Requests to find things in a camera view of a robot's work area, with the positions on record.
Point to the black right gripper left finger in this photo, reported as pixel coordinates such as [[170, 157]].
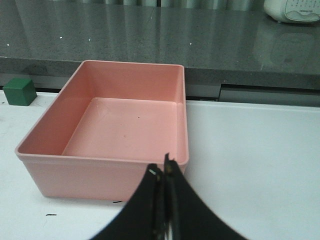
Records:
[[143, 216]]

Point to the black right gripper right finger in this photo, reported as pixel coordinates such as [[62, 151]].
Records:
[[188, 217]]

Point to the pink plastic bin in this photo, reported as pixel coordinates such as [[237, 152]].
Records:
[[109, 121]]

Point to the grey stone counter ledge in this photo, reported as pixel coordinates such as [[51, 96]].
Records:
[[228, 56]]

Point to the green cube near bin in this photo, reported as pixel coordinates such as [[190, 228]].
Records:
[[20, 91]]

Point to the white appliance on counter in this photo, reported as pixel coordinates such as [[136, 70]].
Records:
[[293, 11]]

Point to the grey pleated curtain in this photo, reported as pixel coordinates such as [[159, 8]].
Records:
[[232, 5]]

